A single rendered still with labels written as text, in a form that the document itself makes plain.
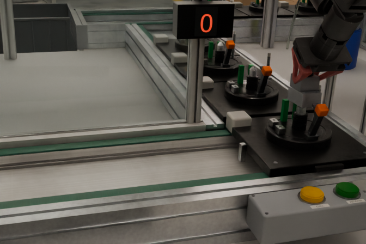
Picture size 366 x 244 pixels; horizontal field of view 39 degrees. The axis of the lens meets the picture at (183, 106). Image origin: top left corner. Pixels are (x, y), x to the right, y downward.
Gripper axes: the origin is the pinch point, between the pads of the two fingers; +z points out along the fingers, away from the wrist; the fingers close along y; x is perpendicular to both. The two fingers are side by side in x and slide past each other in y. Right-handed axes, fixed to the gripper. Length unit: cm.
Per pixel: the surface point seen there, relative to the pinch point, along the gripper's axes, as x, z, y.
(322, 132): 8.4, 8.1, -4.4
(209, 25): -13.0, -2.3, 18.1
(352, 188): 25.6, -1.7, 0.9
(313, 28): -86, 82, -71
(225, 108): -7.8, 21.5, 9.7
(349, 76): -40, 57, -57
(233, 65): -31.4, 35.6, -3.1
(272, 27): -79, 73, -45
